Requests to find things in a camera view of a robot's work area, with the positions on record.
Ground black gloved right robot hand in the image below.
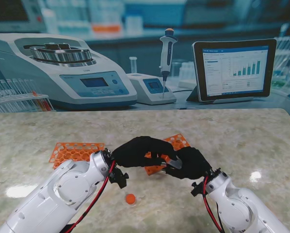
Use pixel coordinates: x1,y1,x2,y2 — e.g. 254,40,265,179
163,147,212,181

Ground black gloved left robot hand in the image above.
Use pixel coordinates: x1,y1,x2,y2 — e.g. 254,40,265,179
112,135,178,168

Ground clear plastic test tube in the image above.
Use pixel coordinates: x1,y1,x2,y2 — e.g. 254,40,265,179
165,157,184,170

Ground orange test tube rack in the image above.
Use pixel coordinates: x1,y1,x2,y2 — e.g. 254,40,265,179
48,142,106,170
145,133,191,176

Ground printed laboratory backdrop poster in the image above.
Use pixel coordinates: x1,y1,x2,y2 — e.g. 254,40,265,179
0,0,290,115

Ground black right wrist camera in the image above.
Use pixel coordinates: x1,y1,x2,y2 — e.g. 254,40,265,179
190,182,206,197

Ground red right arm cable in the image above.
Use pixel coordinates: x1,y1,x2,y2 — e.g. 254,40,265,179
202,176,222,233

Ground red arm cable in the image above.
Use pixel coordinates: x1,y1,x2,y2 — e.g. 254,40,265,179
202,176,222,233
67,160,116,233

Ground red left arm cable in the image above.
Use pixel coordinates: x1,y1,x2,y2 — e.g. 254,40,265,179
67,160,116,233

